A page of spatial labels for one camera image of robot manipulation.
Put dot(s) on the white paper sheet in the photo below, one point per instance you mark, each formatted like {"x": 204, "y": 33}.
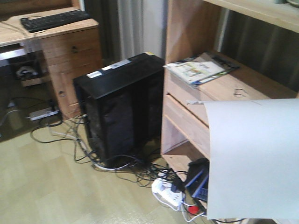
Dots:
{"x": 254, "y": 159}

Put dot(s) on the wooden desk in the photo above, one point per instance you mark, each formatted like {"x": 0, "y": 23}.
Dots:
{"x": 69, "y": 51}

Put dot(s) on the grey box under desk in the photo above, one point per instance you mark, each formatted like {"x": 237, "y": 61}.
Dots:
{"x": 43, "y": 113}

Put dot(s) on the black computer tower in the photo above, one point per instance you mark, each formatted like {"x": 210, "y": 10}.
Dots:
{"x": 122, "y": 106}

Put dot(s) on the magazine on shelf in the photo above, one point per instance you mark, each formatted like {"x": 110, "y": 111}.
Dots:
{"x": 200, "y": 69}

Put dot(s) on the white power strip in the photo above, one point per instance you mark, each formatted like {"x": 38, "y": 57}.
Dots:
{"x": 161, "y": 190}

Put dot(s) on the blue black device on shelf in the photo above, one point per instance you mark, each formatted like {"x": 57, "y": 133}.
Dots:
{"x": 196, "y": 182}

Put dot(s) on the black keyboard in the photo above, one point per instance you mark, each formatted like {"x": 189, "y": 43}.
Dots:
{"x": 53, "y": 21}

